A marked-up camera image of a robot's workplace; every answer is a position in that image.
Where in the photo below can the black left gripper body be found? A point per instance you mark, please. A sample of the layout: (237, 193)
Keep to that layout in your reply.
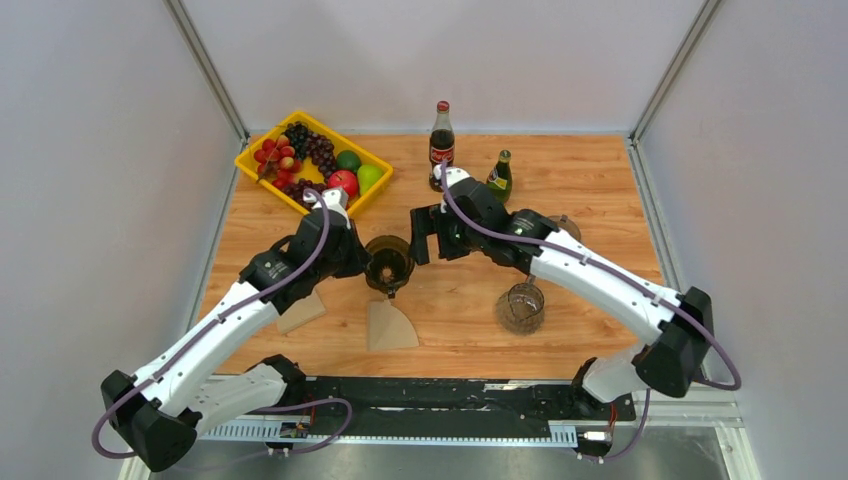
(347, 261)

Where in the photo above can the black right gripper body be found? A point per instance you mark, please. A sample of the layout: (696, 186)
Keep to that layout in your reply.
(447, 222)

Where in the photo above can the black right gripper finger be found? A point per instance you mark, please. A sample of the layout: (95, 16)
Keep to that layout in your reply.
(422, 226)
(450, 244)

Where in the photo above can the amber coffee dripper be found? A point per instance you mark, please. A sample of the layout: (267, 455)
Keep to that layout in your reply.
(390, 267)

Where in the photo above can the brown paper coffee filter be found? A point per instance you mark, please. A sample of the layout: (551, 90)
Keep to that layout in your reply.
(388, 328)

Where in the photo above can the grey coffee dripper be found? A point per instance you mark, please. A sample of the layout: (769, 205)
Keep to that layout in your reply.
(567, 224)

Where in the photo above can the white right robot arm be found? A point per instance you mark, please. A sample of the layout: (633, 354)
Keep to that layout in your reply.
(674, 328)

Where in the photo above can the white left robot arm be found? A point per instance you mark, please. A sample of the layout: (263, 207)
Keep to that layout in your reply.
(159, 411)

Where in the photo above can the green glass bottle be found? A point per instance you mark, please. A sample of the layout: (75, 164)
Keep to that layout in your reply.
(500, 179)

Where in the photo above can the cola glass bottle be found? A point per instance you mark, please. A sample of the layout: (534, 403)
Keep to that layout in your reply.
(441, 142)

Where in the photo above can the green pear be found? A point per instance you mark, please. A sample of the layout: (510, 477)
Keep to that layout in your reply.
(368, 175)

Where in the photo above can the red apple upper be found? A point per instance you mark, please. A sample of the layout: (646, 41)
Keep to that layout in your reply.
(346, 180)

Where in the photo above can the dark grape bunch lower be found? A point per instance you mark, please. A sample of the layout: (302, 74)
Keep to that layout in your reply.
(296, 191)

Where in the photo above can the dark grape bunch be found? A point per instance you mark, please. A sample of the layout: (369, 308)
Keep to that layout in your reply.
(312, 146)
(296, 191)

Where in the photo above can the yellow plastic fruit tray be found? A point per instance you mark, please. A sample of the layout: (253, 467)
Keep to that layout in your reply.
(247, 165)

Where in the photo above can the glass carafe right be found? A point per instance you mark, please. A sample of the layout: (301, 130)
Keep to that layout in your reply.
(520, 310)

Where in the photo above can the green lime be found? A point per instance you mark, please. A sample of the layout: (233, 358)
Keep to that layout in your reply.
(348, 160)

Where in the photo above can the dark grape bunch upper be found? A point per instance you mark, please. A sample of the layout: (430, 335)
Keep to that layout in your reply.
(312, 146)

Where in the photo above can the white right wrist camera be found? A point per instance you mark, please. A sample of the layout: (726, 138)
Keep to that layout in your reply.
(453, 181)

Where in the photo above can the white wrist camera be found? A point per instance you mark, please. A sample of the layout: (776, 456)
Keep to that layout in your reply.
(332, 199)
(453, 181)

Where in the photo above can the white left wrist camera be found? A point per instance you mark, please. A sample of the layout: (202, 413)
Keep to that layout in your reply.
(332, 199)

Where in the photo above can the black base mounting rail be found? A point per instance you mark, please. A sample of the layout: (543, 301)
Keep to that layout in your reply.
(446, 408)

